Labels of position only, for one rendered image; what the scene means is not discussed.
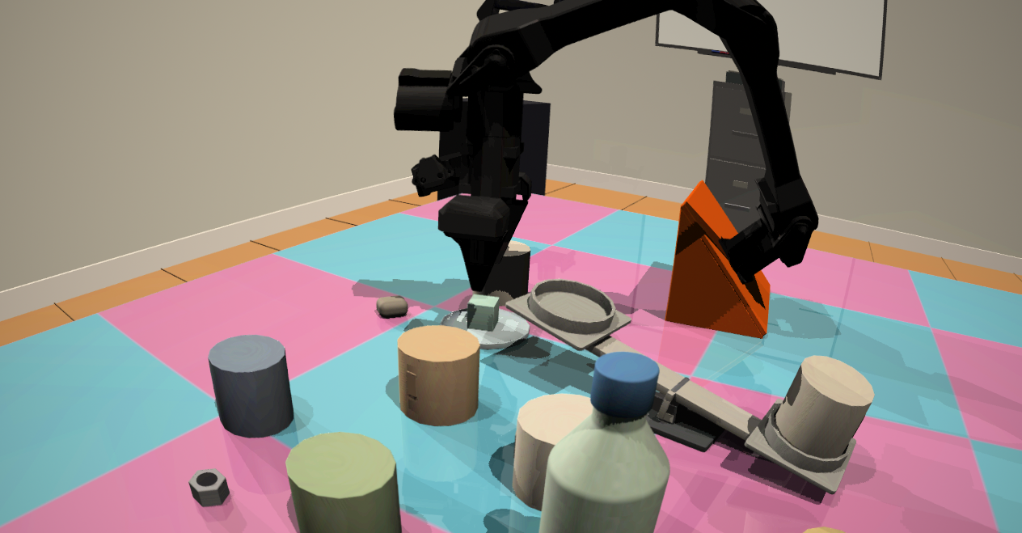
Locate olive green cylinder with pale yellow top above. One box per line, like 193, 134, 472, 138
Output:
285, 432, 402, 533

